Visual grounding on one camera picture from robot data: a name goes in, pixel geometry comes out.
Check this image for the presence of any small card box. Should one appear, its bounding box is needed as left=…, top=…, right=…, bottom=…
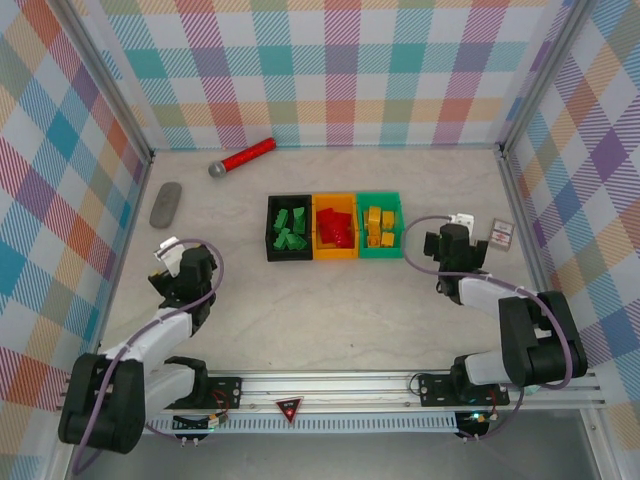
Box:
left=487, top=217, right=517, bottom=252

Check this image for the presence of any grey oval stone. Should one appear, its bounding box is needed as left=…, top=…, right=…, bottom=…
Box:
left=148, top=181, right=183, bottom=230

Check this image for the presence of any green plastic bin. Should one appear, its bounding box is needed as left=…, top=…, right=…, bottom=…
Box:
left=355, top=190, right=406, bottom=260

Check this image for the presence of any black plastic bin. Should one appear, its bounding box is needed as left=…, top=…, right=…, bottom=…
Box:
left=266, top=193, right=317, bottom=263

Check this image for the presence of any yellow plastic bin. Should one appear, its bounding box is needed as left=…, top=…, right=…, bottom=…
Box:
left=310, top=192, right=362, bottom=261

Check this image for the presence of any red toy microphone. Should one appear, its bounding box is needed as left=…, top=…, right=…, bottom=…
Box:
left=207, top=137, right=278, bottom=179

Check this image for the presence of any red black triangle sign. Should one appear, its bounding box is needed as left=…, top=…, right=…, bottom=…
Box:
left=274, top=395, right=306, bottom=424

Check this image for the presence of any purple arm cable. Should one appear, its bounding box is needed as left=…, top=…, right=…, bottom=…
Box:
left=71, top=238, right=225, bottom=475
left=401, top=213, right=576, bottom=391

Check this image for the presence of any aluminium side rail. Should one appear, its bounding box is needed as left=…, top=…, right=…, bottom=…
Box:
left=492, top=144, right=549, bottom=294
left=92, top=149, right=156, bottom=356

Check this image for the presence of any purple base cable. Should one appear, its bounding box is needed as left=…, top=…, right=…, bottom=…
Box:
left=462, top=387, right=526, bottom=444
left=143, top=422, right=201, bottom=446

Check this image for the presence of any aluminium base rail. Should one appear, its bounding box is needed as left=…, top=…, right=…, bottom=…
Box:
left=57, top=370, right=604, bottom=415

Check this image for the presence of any aluminium corner post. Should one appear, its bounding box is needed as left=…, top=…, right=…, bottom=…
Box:
left=497, top=0, right=604, bottom=156
left=57, top=0, right=154, bottom=161

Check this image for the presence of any white slotted cable duct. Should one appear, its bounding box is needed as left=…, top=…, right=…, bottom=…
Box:
left=142, top=413, right=460, bottom=436

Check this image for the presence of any grey metal base plate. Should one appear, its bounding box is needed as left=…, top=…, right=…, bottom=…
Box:
left=64, top=432, right=601, bottom=480

